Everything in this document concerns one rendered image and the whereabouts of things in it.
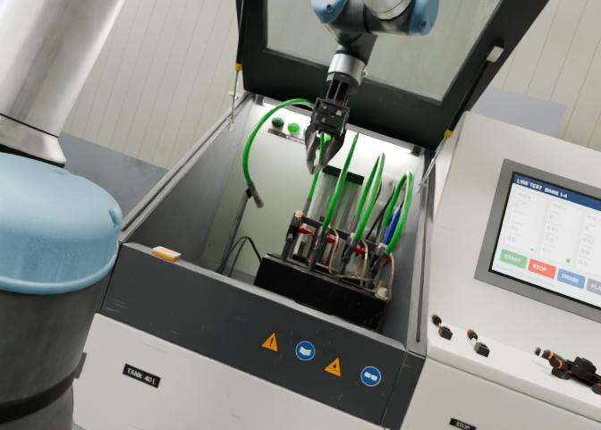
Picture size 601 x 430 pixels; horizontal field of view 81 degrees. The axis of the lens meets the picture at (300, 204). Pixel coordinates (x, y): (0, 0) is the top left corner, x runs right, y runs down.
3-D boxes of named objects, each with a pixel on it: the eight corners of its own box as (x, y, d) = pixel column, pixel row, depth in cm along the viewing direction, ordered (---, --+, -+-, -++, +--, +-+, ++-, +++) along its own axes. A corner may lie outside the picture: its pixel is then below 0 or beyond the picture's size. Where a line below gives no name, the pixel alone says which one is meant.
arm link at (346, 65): (333, 63, 81) (367, 74, 80) (326, 83, 81) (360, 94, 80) (333, 50, 73) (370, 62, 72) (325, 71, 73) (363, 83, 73)
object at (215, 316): (99, 314, 75) (122, 243, 74) (113, 307, 79) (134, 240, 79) (379, 425, 69) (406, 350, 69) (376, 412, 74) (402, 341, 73)
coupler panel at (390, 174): (349, 246, 120) (379, 159, 118) (348, 244, 123) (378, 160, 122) (385, 258, 119) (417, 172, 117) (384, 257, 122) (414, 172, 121)
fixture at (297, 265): (244, 309, 93) (262, 255, 93) (253, 299, 103) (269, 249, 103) (367, 356, 90) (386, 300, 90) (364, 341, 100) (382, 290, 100)
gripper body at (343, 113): (306, 123, 73) (325, 68, 72) (309, 131, 81) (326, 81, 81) (342, 135, 72) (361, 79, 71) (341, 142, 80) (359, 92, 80)
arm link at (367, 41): (342, 0, 74) (357, 23, 81) (325, 50, 75) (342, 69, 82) (376, -1, 70) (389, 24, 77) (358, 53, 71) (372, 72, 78)
